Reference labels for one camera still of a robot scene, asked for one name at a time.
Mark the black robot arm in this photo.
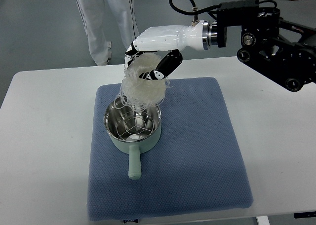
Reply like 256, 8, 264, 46
169, 0, 316, 92

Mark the blue quilted mat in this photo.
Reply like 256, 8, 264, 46
87, 77, 253, 221

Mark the person in white trousers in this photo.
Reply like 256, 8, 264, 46
76, 0, 139, 66

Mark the white vermicelli bundle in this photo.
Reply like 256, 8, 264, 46
117, 53, 170, 111

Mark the mint green steel pot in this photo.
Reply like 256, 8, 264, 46
104, 98, 161, 180

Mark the wire steaming rack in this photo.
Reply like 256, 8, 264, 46
114, 111, 156, 142

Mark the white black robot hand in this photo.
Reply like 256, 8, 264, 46
124, 20, 217, 80

